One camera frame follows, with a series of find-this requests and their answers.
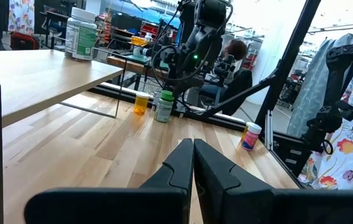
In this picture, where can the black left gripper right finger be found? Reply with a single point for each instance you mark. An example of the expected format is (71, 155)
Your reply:
(257, 205)

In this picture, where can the person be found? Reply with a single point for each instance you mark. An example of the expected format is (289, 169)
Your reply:
(237, 49)

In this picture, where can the red black bag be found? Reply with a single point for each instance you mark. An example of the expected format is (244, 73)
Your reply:
(24, 42)

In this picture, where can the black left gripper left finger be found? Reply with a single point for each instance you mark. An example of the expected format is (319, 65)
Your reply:
(133, 205)

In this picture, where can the black office chair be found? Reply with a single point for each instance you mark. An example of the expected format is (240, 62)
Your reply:
(240, 90)

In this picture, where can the black mechanical arm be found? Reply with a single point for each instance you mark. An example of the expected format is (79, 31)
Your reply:
(341, 77)

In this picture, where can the wooden side table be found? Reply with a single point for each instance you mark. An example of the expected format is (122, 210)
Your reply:
(130, 63)

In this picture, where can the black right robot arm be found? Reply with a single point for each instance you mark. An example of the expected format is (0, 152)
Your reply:
(201, 40)

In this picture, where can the green cap medicine bottle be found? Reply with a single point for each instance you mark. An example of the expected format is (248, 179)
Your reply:
(164, 107)

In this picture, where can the wooden shelf black metal legs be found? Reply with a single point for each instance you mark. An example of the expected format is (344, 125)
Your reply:
(39, 77)

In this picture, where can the grey-blue curtain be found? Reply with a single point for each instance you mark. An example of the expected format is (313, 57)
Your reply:
(310, 93)

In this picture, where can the pink medicine bottle white cap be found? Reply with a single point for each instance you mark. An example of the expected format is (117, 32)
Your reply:
(251, 138)

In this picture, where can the yellow plastic bin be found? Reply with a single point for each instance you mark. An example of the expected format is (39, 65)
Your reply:
(140, 41)

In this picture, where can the large green label bottle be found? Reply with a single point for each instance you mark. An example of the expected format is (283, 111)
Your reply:
(80, 37)

